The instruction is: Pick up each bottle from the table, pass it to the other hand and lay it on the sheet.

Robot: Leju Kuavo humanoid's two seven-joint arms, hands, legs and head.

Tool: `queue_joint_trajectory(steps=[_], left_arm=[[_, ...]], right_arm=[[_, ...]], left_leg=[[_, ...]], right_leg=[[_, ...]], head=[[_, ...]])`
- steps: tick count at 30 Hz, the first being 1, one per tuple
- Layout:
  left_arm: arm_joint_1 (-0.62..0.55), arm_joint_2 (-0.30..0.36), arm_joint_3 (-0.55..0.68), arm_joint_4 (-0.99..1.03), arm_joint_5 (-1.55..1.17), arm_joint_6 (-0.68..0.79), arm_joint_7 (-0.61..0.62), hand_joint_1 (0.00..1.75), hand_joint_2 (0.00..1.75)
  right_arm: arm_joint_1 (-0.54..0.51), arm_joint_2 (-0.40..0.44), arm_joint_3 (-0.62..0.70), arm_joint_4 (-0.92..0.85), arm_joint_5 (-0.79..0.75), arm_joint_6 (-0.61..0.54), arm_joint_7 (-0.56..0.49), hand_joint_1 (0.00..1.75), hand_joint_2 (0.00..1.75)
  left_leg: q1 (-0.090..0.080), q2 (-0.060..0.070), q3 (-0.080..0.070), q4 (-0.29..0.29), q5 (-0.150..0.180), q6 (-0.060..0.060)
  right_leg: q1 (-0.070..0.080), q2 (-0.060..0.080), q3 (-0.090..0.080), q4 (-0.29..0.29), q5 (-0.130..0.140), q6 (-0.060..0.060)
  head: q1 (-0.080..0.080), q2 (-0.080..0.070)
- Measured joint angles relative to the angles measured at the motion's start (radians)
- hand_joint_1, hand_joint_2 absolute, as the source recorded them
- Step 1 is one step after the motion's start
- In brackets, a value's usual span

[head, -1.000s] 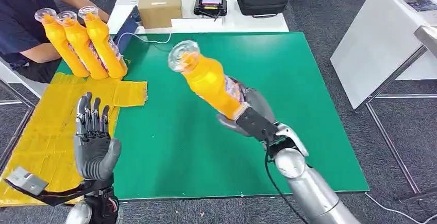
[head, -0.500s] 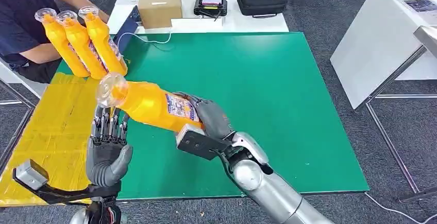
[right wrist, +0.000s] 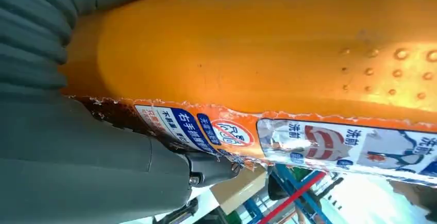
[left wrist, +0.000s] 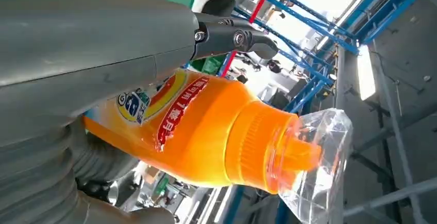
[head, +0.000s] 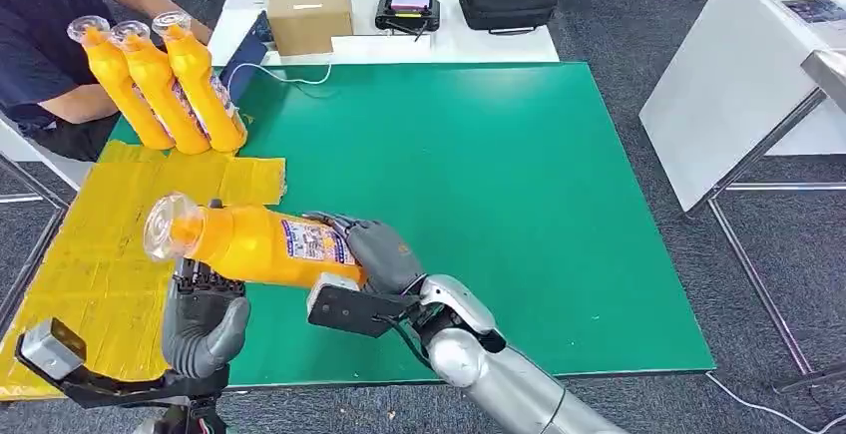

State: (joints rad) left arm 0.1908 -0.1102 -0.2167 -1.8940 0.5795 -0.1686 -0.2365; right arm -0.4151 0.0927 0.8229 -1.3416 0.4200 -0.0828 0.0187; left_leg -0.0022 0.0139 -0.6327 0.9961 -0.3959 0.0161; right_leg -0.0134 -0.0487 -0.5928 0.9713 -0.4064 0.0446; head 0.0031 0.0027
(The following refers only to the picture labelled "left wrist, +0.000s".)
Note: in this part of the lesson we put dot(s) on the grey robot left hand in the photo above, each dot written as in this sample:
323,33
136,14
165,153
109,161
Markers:
85,45

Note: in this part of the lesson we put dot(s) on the orange drink bottle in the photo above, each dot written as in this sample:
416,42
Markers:
211,130

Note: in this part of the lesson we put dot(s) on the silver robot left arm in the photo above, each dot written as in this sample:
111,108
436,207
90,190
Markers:
30,181

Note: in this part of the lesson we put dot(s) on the black zipped carry case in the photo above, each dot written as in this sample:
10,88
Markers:
218,4

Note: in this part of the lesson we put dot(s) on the bright ceiling light panel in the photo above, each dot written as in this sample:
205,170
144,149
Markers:
366,72

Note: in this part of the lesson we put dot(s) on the blue metal rack frame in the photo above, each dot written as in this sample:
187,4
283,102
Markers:
392,15

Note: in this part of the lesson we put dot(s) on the grey steel beam frame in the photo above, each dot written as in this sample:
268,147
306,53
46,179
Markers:
392,197

